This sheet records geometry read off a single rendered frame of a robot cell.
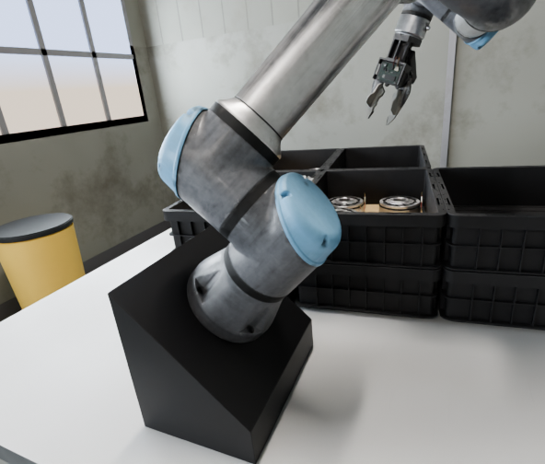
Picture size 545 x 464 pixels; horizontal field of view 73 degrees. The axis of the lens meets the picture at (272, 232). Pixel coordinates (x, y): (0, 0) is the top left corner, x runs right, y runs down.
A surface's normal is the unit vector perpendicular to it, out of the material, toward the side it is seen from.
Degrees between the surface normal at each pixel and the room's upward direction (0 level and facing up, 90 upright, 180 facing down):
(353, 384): 0
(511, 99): 90
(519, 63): 90
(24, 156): 90
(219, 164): 75
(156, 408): 90
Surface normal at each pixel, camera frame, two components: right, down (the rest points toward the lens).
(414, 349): -0.09, -0.93
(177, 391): -0.39, 0.36
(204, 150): -0.15, -0.07
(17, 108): 0.91, 0.07
